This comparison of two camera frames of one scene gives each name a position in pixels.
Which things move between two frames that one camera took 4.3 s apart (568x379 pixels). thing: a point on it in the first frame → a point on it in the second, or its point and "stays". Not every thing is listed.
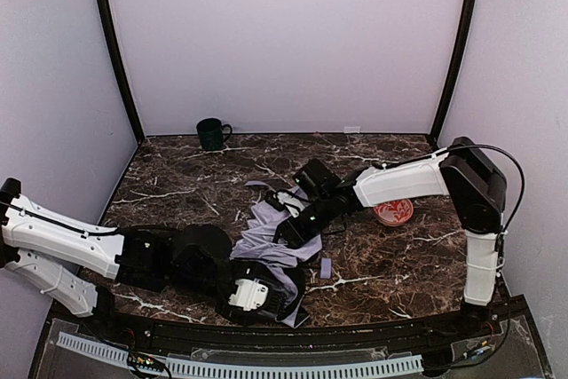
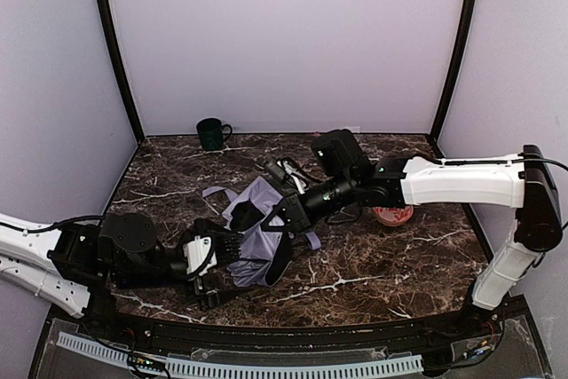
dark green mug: [212, 133] stays
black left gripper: [275, 301] → [206, 264]
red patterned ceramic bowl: [394, 213] stays
